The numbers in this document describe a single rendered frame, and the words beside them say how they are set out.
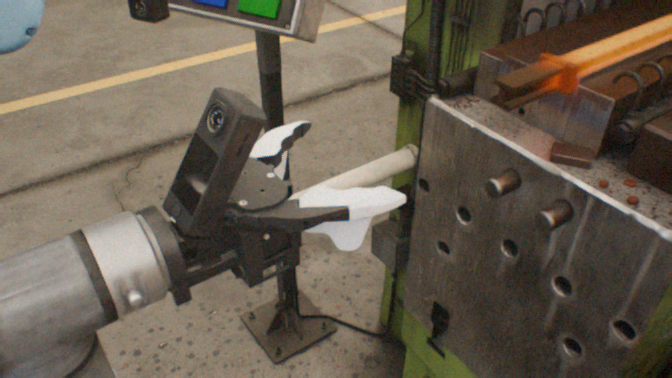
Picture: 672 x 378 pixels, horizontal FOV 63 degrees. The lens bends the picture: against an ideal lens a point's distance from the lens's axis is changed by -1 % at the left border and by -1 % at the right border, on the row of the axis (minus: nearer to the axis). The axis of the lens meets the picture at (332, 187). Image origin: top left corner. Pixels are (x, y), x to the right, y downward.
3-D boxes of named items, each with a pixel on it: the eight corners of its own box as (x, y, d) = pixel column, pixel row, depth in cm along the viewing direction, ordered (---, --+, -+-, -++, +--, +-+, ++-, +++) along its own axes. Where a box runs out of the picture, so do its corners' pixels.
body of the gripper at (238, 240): (266, 218, 55) (149, 268, 50) (259, 145, 50) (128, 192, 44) (308, 263, 50) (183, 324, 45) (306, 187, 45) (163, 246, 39)
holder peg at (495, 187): (497, 203, 69) (501, 186, 67) (481, 192, 70) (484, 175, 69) (519, 192, 71) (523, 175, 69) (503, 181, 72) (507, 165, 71)
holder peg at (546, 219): (549, 238, 64) (554, 220, 62) (530, 225, 65) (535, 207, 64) (571, 224, 66) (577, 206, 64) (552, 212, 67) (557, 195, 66)
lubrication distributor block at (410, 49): (406, 116, 111) (412, 51, 103) (386, 104, 115) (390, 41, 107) (419, 111, 113) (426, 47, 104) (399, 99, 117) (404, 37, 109)
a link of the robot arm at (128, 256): (72, 210, 42) (104, 274, 37) (130, 189, 44) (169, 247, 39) (97, 278, 47) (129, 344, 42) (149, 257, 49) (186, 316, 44)
